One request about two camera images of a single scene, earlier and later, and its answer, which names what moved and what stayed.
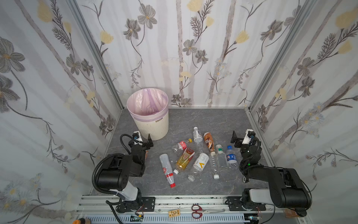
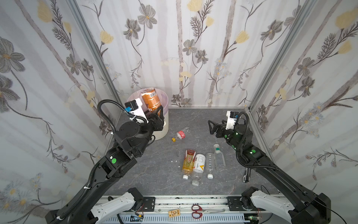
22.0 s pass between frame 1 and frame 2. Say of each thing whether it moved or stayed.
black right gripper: moved
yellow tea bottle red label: moved
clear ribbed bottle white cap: moved
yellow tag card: stayed
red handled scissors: stayed
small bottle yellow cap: moved
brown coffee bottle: moved
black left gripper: moved
